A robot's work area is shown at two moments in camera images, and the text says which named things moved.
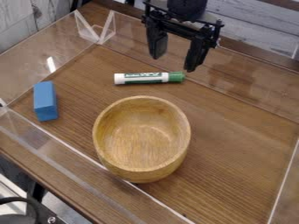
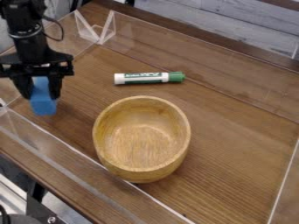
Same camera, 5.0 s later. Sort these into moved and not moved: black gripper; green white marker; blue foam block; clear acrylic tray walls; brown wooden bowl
Moved: blue foam block; black gripper
Not moved: green white marker; clear acrylic tray walls; brown wooden bowl
